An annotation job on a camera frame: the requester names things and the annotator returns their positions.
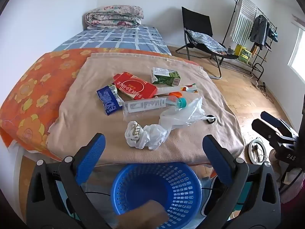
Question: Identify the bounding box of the white long wrapper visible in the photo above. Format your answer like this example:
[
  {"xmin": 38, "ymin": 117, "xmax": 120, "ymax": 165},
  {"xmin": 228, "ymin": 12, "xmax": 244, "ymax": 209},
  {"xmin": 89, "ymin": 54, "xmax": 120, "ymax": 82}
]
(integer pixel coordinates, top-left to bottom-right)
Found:
[{"xmin": 155, "ymin": 86, "xmax": 184, "ymax": 98}]

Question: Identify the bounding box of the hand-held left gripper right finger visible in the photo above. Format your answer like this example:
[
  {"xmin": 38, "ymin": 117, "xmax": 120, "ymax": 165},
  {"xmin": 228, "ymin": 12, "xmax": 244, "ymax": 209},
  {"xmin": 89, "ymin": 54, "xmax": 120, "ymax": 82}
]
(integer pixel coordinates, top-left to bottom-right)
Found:
[{"xmin": 202, "ymin": 134, "xmax": 282, "ymax": 229}]

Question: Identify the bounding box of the clear plastic bag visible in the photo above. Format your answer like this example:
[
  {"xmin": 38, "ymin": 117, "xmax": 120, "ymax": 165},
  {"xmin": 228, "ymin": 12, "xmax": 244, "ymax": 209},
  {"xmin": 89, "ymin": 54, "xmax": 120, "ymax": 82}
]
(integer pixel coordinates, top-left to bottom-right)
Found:
[{"xmin": 143, "ymin": 96, "xmax": 217, "ymax": 151}]

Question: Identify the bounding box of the green drink carton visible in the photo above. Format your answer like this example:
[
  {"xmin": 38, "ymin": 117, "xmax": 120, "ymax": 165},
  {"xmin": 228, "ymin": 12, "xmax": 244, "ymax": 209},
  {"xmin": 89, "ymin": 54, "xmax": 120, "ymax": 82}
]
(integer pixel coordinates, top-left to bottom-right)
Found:
[{"xmin": 151, "ymin": 67, "xmax": 181, "ymax": 86}]

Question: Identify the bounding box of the round white floor device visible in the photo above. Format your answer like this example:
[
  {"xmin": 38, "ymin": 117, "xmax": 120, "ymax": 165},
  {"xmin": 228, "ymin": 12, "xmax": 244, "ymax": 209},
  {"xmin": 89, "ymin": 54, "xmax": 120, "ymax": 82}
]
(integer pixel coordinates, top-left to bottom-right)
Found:
[{"xmin": 246, "ymin": 137, "xmax": 271, "ymax": 165}]

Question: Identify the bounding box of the blue snack packet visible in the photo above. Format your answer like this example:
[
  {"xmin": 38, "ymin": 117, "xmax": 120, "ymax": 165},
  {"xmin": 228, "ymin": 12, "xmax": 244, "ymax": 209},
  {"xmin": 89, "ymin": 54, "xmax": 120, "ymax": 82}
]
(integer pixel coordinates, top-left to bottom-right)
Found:
[{"xmin": 96, "ymin": 84, "xmax": 124, "ymax": 116}]

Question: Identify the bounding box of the clear plastic bottle teal cap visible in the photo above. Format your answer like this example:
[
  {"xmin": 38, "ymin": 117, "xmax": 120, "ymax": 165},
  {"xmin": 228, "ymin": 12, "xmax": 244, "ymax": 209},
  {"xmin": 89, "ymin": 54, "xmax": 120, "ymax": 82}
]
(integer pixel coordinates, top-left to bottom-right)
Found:
[{"xmin": 122, "ymin": 95, "xmax": 187, "ymax": 118}]

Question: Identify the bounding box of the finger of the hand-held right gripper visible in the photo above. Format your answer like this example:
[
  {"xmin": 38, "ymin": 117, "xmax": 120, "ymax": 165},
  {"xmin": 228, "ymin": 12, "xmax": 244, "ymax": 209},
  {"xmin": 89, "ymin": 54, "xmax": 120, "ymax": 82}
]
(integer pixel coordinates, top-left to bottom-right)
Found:
[
  {"xmin": 251, "ymin": 119, "xmax": 286, "ymax": 149},
  {"xmin": 260, "ymin": 111, "xmax": 298, "ymax": 139}
]

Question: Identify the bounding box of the window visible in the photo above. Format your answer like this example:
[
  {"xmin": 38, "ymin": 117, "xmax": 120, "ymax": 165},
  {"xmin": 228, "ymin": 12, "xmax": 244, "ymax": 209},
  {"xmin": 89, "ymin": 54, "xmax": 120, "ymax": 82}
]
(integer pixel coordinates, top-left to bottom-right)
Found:
[{"xmin": 287, "ymin": 27, "xmax": 305, "ymax": 77}]

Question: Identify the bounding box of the black clothes rack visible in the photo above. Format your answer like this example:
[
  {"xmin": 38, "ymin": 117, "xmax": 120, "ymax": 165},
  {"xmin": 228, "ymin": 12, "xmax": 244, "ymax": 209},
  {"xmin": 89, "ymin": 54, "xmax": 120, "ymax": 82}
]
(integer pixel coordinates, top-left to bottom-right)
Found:
[{"xmin": 223, "ymin": 0, "xmax": 278, "ymax": 80}]

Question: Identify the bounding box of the pink cloth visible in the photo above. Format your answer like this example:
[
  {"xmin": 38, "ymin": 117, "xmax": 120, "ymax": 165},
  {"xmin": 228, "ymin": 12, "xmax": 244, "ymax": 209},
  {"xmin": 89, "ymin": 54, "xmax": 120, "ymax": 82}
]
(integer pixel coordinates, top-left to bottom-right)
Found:
[{"xmin": 279, "ymin": 168, "xmax": 305, "ymax": 206}]

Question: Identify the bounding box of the orange floral blanket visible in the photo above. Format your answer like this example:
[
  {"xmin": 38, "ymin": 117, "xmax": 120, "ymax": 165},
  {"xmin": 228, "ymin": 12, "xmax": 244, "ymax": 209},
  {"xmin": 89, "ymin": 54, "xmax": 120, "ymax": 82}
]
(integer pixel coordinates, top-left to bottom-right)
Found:
[{"xmin": 0, "ymin": 48, "xmax": 198, "ymax": 163}]

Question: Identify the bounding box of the blue checked bedsheet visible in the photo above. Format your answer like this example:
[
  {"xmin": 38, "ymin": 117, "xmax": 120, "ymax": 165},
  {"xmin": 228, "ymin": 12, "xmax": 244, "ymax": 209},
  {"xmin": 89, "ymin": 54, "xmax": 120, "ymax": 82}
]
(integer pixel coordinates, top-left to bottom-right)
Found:
[{"xmin": 52, "ymin": 25, "xmax": 172, "ymax": 55}]

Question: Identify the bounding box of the brown blurred object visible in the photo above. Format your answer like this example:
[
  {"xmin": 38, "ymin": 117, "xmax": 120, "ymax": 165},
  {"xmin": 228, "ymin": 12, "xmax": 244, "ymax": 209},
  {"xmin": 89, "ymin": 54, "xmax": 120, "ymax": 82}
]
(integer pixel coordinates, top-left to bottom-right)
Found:
[{"xmin": 117, "ymin": 200, "xmax": 169, "ymax": 229}]

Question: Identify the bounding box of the black cable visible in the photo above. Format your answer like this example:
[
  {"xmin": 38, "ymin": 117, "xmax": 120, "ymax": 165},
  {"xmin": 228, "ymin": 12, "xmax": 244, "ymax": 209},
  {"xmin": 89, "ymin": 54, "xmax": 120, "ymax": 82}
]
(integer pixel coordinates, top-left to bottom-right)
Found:
[{"xmin": 84, "ymin": 190, "xmax": 112, "ymax": 196}]

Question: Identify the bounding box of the striped hanging towel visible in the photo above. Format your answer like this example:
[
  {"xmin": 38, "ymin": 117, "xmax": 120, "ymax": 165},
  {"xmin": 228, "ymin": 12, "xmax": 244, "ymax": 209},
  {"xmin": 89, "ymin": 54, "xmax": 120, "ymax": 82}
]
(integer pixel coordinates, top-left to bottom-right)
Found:
[{"xmin": 231, "ymin": 0, "xmax": 258, "ymax": 44}]

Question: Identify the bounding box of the teal hanging garment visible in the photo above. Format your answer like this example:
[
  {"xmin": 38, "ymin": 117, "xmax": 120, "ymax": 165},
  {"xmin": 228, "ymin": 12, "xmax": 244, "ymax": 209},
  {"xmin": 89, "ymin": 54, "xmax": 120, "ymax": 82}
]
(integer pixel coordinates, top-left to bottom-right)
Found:
[{"xmin": 269, "ymin": 26, "xmax": 279, "ymax": 42}]

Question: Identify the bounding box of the red cardboard box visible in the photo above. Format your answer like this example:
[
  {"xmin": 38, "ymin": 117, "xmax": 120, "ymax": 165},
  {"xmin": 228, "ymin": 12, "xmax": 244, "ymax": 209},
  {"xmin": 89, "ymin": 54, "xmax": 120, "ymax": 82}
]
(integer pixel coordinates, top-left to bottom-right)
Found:
[{"xmin": 113, "ymin": 72, "xmax": 158, "ymax": 101}]

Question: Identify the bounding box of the black folding chair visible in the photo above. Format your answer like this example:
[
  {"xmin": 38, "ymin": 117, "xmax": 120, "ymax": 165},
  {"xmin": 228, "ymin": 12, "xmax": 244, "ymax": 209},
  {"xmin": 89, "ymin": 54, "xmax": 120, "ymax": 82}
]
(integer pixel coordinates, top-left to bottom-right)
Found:
[{"xmin": 176, "ymin": 6, "xmax": 240, "ymax": 80}]

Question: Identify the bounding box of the white plastic bag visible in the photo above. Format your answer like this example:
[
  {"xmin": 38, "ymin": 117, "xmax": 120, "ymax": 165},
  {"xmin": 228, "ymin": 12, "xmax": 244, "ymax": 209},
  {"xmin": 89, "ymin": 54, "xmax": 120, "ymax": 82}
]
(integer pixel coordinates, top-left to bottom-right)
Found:
[{"xmin": 125, "ymin": 121, "xmax": 148, "ymax": 149}]

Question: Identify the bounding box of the blue plastic basket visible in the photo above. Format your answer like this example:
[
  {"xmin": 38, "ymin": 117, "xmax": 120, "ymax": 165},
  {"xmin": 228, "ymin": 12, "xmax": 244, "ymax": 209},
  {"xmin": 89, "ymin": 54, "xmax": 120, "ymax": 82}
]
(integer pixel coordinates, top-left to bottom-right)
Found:
[{"xmin": 110, "ymin": 162, "xmax": 202, "ymax": 229}]

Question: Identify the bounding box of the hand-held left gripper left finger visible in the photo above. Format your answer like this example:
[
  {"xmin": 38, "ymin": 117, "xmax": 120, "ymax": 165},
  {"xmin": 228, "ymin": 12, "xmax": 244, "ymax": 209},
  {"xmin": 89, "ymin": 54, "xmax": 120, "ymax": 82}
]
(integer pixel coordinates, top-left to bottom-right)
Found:
[{"xmin": 26, "ymin": 133, "xmax": 112, "ymax": 229}]

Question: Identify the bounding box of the striped chair cushion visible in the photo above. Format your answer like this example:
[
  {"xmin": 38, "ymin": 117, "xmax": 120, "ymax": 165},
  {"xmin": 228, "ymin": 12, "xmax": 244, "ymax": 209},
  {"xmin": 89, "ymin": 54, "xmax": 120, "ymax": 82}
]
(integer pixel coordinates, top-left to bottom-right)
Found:
[{"xmin": 186, "ymin": 29, "xmax": 228, "ymax": 53}]

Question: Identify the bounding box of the dark hanging jacket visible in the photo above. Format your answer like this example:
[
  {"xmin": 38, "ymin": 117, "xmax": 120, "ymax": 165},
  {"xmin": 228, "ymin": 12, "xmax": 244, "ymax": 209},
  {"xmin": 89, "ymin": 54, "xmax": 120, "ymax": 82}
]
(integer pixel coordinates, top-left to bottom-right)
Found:
[{"xmin": 249, "ymin": 14, "xmax": 271, "ymax": 47}]

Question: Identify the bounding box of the folded floral quilt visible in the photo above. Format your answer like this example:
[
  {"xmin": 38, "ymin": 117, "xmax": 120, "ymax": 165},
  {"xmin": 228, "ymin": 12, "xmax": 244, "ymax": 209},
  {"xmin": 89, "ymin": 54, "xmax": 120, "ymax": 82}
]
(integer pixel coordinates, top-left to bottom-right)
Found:
[{"xmin": 86, "ymin": 5, "xmax": 144, "ymax": 30}]

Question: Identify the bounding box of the beige fleece blanket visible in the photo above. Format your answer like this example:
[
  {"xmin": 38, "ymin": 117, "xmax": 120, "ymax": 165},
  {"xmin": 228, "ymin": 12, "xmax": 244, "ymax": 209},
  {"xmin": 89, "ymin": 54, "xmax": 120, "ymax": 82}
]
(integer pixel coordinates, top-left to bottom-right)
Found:
[{"xmin": 47, "ymin": 52, "xmax": 246, "ymax": 166}]

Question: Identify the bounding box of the colourful printed wrapper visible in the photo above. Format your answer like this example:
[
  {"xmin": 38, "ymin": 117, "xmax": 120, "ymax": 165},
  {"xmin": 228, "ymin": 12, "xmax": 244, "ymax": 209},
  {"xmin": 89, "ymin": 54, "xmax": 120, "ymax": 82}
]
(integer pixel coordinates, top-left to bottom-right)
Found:
[{"xmin": 179, "ymin": 83, "xmax": 198, "ymax": 93}]

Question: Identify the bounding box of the yellow plastic crate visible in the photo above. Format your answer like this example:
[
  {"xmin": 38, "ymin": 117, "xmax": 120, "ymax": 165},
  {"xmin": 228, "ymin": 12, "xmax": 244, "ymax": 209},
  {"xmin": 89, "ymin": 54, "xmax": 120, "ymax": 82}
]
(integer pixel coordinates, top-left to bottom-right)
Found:
[{"xmin": 234, "ymin": 44, "xmax": 252, "ymax": 64}]

